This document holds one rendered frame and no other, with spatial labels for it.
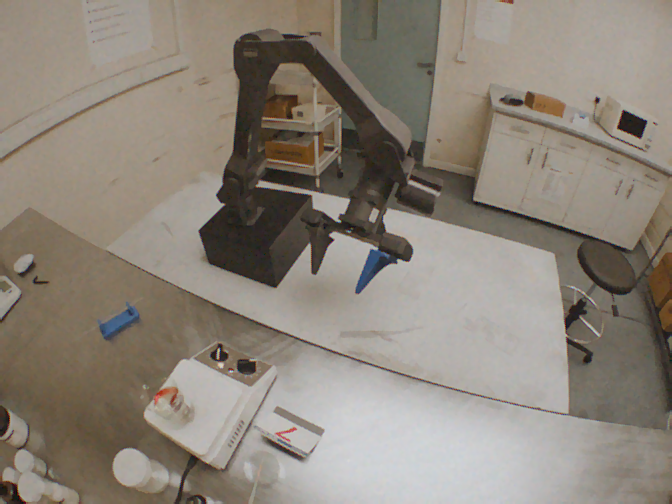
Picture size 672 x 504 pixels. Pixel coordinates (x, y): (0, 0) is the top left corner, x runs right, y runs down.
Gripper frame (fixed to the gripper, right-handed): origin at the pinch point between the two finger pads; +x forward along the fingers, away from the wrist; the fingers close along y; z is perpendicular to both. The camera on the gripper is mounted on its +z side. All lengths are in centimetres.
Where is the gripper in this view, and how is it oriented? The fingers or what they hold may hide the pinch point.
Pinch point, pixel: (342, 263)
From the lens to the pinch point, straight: 50.6
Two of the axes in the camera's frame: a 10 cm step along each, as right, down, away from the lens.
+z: 4.4, 2.3, 8.7
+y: -8.1, -3.1, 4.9
